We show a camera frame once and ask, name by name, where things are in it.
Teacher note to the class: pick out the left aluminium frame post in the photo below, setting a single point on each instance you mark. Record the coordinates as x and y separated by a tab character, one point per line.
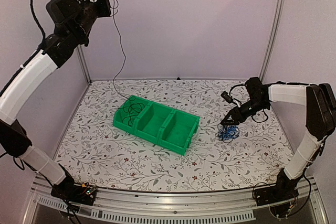
81	56

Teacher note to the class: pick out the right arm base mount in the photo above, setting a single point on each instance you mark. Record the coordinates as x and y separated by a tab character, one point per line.
275	195

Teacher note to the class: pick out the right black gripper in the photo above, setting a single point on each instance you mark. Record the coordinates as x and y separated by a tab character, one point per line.
236	114

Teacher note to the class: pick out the aluminium frame post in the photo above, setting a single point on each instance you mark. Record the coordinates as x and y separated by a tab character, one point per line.
81	56
272	38

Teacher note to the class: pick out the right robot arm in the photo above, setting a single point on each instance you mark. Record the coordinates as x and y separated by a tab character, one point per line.
319	101

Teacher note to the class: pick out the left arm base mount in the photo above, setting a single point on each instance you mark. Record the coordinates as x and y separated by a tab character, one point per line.
79	193

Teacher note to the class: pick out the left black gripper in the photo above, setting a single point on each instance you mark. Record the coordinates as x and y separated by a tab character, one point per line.
105	9

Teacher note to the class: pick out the front aluminium rail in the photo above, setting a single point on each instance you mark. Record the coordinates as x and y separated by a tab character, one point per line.
230	206

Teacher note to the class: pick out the right aluminium frame post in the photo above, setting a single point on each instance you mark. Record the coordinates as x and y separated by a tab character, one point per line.
272	38

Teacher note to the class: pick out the floral table mat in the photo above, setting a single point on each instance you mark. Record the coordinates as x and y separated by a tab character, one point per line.
95	151

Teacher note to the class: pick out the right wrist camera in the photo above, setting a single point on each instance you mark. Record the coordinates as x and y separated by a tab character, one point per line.
229	99

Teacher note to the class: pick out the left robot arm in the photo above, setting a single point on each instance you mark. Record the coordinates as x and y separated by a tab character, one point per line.
73	20

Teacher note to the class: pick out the green three-compartment bin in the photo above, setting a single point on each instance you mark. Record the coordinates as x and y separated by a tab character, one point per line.
156	123

